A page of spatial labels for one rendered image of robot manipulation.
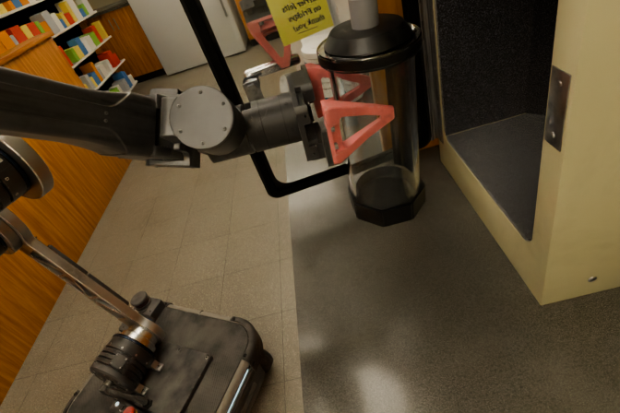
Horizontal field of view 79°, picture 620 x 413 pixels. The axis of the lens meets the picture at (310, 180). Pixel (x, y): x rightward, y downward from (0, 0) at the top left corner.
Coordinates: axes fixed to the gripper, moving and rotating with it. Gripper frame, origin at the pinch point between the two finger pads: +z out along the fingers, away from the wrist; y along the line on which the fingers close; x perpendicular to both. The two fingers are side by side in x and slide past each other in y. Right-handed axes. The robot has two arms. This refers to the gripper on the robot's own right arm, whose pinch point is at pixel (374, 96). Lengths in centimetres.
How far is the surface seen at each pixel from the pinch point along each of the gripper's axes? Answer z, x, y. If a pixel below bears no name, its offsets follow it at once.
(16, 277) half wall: -171, 103, 111
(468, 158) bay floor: 14.7, 16.8, 5.9
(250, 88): -14.4, 0.0, 12.2
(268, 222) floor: -40, 123, 126
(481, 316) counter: 6.6, 25.0, -14.4
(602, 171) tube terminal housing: 15.9, 5.0, -15.4
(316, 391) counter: -14.8, 26.4, -17.6
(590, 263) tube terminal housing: 17.8, 18.0, -15.4
